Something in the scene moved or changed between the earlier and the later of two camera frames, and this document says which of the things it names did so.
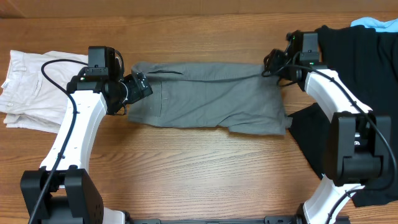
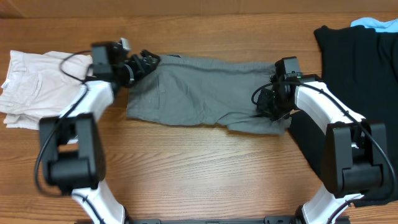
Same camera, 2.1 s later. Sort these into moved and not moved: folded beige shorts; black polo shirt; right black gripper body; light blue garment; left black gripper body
Moved: left black gripper body; right black gripper body
Not moved: light blue garment; black polo shirt; folded beige shorts
